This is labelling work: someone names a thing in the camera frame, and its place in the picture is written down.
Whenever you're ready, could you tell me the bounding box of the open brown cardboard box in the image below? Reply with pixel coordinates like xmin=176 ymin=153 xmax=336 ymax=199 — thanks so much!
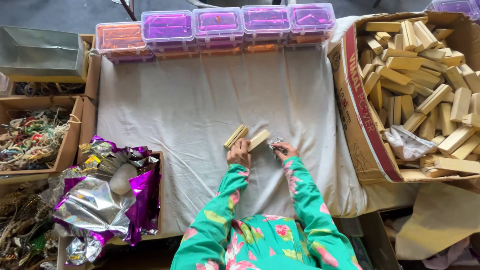
xmin=359 ymin=207 xmax=480 ymax=270

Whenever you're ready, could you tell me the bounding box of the white oval stone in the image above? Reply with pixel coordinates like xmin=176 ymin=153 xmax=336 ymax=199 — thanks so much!
xmin=109 ymin=163 xmax=139 ymax=196

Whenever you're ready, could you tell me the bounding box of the white table cloth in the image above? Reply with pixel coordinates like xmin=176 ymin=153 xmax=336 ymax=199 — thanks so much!
xmin=96 ymin=17 xmax=420 ymax=238

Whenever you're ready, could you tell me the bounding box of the heap of beaded strings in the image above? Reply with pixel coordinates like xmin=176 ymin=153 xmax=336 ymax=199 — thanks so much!
xmin=0 ymin=180 xmax=61 ymax=270

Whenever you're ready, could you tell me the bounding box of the pink cloth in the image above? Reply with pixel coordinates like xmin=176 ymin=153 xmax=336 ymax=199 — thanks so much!
xmin=422 ymin=237 xmax=480 ymax=270

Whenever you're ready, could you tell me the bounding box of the green floral dress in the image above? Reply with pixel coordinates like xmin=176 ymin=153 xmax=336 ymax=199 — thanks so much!
xmin=170 ymin=214 xmax=362 ymax=270

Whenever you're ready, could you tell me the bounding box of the heap of purple silver foil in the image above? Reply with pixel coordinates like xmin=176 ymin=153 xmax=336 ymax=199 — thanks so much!
xmin=39 ymin=135 xmax=163 ymax=266

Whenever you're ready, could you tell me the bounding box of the person's right hand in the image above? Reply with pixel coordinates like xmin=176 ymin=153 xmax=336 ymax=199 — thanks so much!
xmin=270 ymin=141 xmax=300 ymax=162

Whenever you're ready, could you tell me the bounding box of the heap of wooden blocks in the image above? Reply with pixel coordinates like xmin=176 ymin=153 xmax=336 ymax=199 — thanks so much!
xmin=356 ymin=19 xmax=480 ymax=178

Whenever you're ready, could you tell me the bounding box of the clear purple plastic box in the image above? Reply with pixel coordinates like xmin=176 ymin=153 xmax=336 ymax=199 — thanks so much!
xmin=425 ymin=0 xmax=480 ymax=21

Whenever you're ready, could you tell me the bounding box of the grooved wooden block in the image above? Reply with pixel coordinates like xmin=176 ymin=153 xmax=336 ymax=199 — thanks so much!
xmin=223 ymin=124 xmax=249 ymax=150

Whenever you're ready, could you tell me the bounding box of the row of clear plastic boxes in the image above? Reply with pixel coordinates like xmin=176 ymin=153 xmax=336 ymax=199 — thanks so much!
xmin=95 ymin=3 xmax=337 ymax=64

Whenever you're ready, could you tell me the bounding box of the person's left hand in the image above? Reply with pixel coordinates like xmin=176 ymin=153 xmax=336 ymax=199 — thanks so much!
xmin=226 ymin=138 xmax=251 ymax=170

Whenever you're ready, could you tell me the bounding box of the large printed cardboard carton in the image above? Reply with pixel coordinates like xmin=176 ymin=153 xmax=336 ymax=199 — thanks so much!
xmin=327 ymin=11 xmax=480 ymax=185

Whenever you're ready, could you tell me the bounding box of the beige cloth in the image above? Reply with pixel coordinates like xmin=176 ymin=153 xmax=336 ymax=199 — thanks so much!
xmin=394 ymin=182 xmax=480 ymax=261

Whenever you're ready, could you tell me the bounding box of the silver gift bag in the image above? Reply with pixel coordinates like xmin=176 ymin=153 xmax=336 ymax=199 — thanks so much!
xmin=0 ymin=25 xmax=88 ymax=84

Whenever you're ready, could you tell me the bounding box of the small silver foil piece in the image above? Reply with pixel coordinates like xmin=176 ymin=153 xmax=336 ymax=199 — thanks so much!
xmin=268 ymin=137 xmax=284 ymax=158

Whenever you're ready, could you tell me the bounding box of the plain wooden block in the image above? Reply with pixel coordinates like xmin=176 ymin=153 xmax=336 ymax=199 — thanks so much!
xmin=247 ymin=129 xmax=271 ymax=152

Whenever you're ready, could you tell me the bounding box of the brown cardboard tray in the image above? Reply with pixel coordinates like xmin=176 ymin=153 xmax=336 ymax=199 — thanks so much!
xmin=7 ymin=34 xmax=102 ymax=100

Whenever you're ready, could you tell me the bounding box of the white cloth bag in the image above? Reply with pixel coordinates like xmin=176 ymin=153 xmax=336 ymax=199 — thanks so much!
xmin=383 ymin=125 xmax=439 ymax=162

